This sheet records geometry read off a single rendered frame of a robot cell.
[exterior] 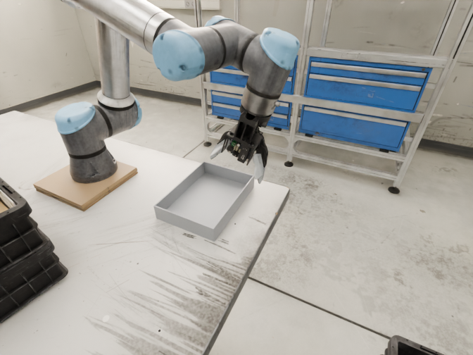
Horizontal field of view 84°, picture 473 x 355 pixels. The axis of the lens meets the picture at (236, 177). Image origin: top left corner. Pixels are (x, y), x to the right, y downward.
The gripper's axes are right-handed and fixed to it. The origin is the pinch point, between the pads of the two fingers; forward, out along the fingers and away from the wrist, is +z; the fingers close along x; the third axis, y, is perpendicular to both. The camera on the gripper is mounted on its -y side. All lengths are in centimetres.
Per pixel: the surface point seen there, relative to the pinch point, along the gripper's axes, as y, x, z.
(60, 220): 23, -40, 28
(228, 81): -146, -58, 40
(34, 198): 20, -56, 33
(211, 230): 13.5, 2.0, 11.0
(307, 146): -182, 26, 81
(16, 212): 38.0, -28.6, 1.1
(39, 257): 38.9, -25.3, 12.7
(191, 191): -2.4, -12.1, 19.2
